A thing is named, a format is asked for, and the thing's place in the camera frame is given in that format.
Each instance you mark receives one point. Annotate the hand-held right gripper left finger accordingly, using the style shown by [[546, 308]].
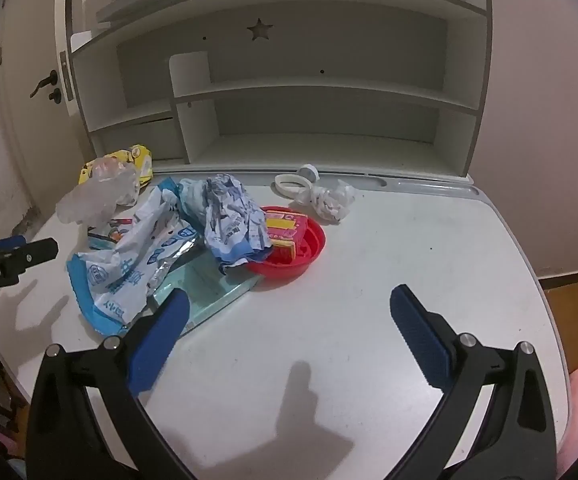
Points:
[[159, 345]]

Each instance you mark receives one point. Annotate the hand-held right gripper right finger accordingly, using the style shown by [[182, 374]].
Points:
[[419, 340]]

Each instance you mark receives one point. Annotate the clear green plastic sheet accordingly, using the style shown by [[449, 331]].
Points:
[[209, 290]]

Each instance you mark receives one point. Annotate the large blue white wrapper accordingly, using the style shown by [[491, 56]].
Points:
[[119, 270]]

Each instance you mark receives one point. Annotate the clear plastic bag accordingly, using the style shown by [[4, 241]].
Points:
[[99, 195]]

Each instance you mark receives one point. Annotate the yellow snack packet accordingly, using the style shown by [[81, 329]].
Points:
[[139, 160]]

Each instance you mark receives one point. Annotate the red plastic bowl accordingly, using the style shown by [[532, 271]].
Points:
[[309, 250]]

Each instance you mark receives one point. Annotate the clear bag with white pieces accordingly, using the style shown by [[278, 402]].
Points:
[[331, 202]]

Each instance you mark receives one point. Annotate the red yellow packet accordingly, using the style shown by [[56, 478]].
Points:
[[286, 230]]

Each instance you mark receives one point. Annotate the cartoon print packet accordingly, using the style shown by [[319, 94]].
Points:
[[114, 232]]

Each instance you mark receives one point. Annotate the white door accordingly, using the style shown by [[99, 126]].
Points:
[[19, 135]]

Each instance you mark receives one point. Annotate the white bottle cap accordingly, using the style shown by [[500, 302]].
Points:
[[309, 172]]

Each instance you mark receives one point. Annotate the white desk shelf unit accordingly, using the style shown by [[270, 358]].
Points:
[[319, 50]]

